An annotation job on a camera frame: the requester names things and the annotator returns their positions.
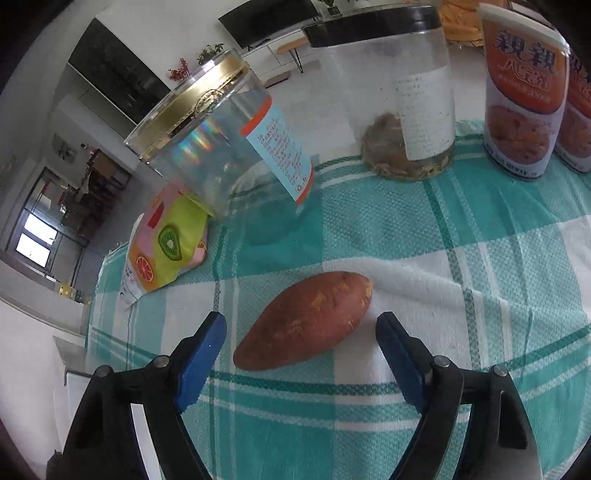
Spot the orange label food can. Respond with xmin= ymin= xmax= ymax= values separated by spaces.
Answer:
xmin=478 ymin=2 xmax=571 ymax=181
xmin=554 ymin=46 xmax=591 ymax=174

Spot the teal checked tablecloth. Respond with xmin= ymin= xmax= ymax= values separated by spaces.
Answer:
xmin=85 ymin=120 xmax=591 ymax=480

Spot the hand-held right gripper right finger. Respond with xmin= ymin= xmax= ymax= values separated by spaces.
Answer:
xmin=375 ymin=312 xmax=544 ymax=480

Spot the orange cushion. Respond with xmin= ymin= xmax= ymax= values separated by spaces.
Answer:
xmin=436 ymin=0 xmax=485 ymax=47

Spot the clear jar with gold lid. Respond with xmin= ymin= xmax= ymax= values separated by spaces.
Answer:
xmin=124 ymin=48 xmax=315 ymax=220

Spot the red flower plant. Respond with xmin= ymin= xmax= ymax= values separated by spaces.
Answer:
xmin=167 ymin=58 xmax=191 ymax=84

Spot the black television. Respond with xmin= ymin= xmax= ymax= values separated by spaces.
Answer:
xmin=218 ymin=0 xmax=331 ymax=49

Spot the dark glass wall cabinet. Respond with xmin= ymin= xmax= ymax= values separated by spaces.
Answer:
xmin=68 ymin=18 xmax=171 ymax=125

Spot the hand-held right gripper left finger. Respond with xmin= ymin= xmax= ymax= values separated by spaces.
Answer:
xmin=46 ymin=311 xmax=228 ymax=480

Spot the clear jar with black lid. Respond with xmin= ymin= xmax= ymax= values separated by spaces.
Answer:
xmin=301 ymin=4 xmax=458 ymax=181

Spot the white low cabinet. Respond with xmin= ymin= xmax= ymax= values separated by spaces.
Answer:
xmin=240 ymin=28 xmax=319 ymax=86

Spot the reddish sweet potato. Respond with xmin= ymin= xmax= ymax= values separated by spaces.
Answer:
xmin=233 ymin=271 xmax=374 ymax=371

